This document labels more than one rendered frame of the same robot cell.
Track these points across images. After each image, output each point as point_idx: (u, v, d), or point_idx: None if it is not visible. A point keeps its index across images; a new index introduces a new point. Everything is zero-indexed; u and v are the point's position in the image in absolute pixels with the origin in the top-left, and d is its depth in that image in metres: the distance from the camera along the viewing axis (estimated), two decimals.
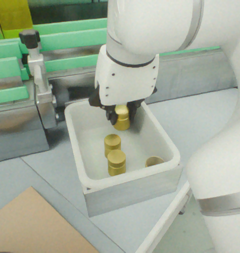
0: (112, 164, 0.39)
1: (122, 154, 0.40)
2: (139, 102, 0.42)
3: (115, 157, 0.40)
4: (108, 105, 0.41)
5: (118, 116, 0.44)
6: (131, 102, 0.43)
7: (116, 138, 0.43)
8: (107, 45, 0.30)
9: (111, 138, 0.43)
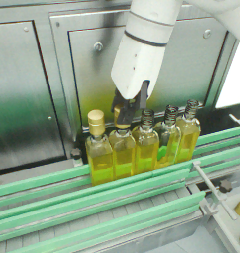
0: None
1: None
2: None
3: None
4: None
5: None
6: None
7: None
8: (156, 37, 0.33)
9: None
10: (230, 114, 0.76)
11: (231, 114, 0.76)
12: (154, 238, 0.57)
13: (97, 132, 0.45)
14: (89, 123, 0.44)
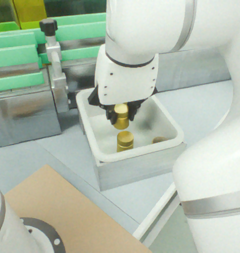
0: (121, 143, 0.43)
1: (130, 134, 0.44)
2: (138, 102, 0.42)
3: (123, 137, 0.43)
4: (108, 105, 0.41)
5: None
6: (131, 102, 0.43)
7: (124, 107, 0.45)
8: (105, 45, 0.31)
9: (119, 106, 0.45)
10: None
11: None
12: None
13: None
14: None
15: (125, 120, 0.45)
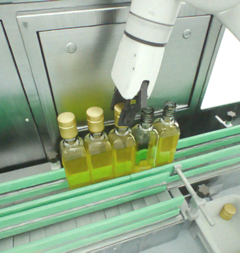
0: None
1: None
2: None
3: None
4: None
5: (102, 116, 0.43)
6: None
7: (120, 105, 0.45)
8: (156, 37, 0.33)
9: (120, 107, 0.44)
10: (216, 116, 0.74)
11: (217, 116, 0.74)
12: (133, 244, 0.55)
13: (68, 136, 0.43)
14: (60, 126, 0.42)
15: None
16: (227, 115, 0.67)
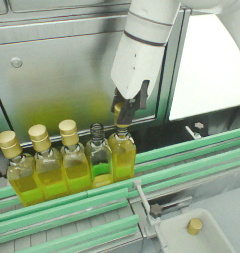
0: None
1: (120, 103, 0.45)
2: None
3: None
4: None
5: (44, 135, 0.42)
6: None
7: (66, 122, 0.43)
8: (156, 36, 0.33)
9: (65, 125, 0.43)
10: (186, 126, 0.73)
11: (187, 127, 0.72)
12: None
13: (10, 155, 0.42)
14: (0, 146, 0.41)
15: (76, 129, 0.45)
16: (195, 127, 0.65)
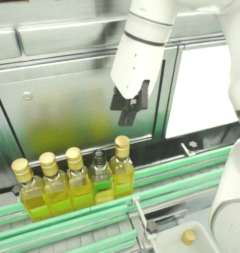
0: (128, 144, 0.51)
1: (120, 137, 0.52)
2: None
3: (123, 141, 0.51)
4: None
5: (53, 162, 0.47)
6: None
7: (72, 150, 0.49)
8: (156, 36, 0.33)
9: (71, 153, 0.48)
10: (181, 144, 0.78)
11: (182, 144, 0.78)
12: None
13: (23, 180, 0.47)
14: (14, 172, 0.46)
15: (81, 155, 0.51)
16: (189, 146, 0.71)
